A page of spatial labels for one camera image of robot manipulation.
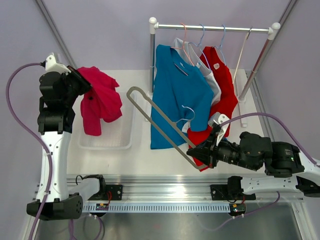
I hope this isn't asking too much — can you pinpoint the light blue hanger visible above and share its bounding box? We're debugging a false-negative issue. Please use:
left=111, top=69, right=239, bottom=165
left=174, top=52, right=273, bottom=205
left=172, top=39, right=214, bottom=117
left=213, top=24, right=227, bottom=66

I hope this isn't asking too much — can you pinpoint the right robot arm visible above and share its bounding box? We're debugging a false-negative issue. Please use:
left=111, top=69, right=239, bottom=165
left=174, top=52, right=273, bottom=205
left=186, top=131, right=320, bottom=200

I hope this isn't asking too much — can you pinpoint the white t shirt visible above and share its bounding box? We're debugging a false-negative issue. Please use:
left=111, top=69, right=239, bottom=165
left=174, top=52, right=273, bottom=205
left=173, top=37, right=222, bottom=106

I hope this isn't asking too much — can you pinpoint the aluminium mounting rail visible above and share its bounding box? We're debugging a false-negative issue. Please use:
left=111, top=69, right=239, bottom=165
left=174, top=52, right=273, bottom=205
left=47, top=173, right=305, bottom=204

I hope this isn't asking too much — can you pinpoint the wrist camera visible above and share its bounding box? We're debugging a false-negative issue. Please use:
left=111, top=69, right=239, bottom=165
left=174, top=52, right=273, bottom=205
left=40, top=52, right=71, bottom=75
left=208, top=112, right=229, bottom=146

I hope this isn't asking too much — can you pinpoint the light blue hanger right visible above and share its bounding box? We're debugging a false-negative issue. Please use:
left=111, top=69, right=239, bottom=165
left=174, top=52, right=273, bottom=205
left=213, top=24, right=227, bottom=66

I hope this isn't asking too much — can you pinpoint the metal clothes rack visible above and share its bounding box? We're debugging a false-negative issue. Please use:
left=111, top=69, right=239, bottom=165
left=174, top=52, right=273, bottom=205
left=148, top=17, right=281, bottom=115

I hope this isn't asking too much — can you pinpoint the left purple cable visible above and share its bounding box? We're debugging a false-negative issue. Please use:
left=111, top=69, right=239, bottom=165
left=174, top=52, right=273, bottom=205
left=5, top=62, right=55, bottom=240

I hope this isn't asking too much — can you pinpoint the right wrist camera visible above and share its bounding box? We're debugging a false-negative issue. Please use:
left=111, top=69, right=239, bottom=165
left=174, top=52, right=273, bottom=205
left=208, top=112, right=229, bottom=146

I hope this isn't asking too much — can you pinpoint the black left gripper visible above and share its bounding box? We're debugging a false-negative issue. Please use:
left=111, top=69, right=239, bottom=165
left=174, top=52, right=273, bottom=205
left=59, top=65, right=93, bottom=107

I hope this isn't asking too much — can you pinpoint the magenta t shirt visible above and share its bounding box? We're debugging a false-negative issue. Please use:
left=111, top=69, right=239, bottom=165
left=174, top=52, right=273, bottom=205
left=77, top=66, right=123, bottom=137

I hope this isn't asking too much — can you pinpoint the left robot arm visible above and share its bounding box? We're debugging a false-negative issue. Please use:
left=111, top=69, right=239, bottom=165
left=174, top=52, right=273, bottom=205
left=26, top=66, right=92, bottom=221

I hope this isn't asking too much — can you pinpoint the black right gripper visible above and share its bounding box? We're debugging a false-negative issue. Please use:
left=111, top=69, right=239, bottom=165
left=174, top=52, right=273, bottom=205
left=186, top=129, right=258, bottom=171

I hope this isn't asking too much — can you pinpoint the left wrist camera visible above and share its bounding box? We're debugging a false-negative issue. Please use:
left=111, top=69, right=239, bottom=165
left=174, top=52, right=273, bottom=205
left=40, top=52, right=71, bottom=75

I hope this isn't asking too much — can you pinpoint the cream white hanger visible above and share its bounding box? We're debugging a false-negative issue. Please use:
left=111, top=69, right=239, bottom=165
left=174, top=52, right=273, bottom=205
left=232, top=26, right=253, bottom=84

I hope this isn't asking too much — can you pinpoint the light blue hanger middle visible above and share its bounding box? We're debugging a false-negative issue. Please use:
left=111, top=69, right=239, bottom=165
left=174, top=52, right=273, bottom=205
left=172, top=39, right=214, bottom=117

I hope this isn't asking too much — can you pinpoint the white slotted cable duct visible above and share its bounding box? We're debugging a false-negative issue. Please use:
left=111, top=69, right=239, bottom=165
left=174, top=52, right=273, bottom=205
left=82, top=202, right=231, bottom=214

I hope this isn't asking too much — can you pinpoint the blue t shirt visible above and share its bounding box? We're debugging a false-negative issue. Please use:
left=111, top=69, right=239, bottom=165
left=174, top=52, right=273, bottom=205
left=149, top=44, right=215, bottom=150

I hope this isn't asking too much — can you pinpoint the grey hanger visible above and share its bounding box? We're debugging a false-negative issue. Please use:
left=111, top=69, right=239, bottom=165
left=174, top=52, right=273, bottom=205
left=126, top=85, right=209, bottom=171

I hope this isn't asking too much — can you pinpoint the red t shirt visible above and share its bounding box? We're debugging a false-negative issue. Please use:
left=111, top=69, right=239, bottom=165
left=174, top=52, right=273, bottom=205
left=186, top=45, right=240, bottom=173

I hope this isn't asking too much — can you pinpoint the pink hanger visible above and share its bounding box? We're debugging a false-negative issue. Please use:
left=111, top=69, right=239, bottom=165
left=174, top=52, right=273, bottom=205
left=171, top=22, right=195, bottom=67

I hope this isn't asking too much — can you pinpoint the clear plastic basket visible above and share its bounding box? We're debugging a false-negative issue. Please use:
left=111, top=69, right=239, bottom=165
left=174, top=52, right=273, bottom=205
left=77, top=91, right=136, bottom=150

